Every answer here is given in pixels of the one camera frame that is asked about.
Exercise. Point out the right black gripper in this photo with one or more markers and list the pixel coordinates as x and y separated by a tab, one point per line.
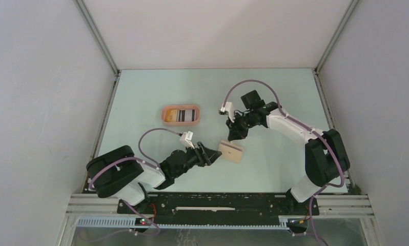
236	132

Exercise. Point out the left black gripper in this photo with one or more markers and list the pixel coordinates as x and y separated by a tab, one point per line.
205	156

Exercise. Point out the tan leather card holder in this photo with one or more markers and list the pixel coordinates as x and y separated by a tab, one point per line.
230	151

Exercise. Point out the striped black white card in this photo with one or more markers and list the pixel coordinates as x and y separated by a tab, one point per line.
188	115

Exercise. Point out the pink oval tray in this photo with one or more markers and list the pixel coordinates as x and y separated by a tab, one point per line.
181	107

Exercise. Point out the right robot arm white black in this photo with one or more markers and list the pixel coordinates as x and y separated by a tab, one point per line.
325	157

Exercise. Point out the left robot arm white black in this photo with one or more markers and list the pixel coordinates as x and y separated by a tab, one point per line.
121	174

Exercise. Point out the orange credit card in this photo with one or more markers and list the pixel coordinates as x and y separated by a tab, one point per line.
172	115

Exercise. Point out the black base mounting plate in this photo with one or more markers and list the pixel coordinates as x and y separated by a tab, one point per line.
224	208

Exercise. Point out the left controller board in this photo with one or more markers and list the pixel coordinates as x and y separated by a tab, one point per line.
144	222

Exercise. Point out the controller board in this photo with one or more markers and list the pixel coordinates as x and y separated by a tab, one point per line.
297	226
144	222

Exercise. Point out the right controller board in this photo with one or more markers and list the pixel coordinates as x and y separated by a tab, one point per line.
297	226

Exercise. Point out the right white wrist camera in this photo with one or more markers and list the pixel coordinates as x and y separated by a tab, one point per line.
227	108

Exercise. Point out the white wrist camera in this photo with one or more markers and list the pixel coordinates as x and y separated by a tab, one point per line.
227	108
186	139

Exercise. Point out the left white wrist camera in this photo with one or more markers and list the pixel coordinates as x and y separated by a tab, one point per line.
186	139

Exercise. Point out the white cable duct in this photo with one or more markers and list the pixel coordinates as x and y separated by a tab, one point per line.
129	223

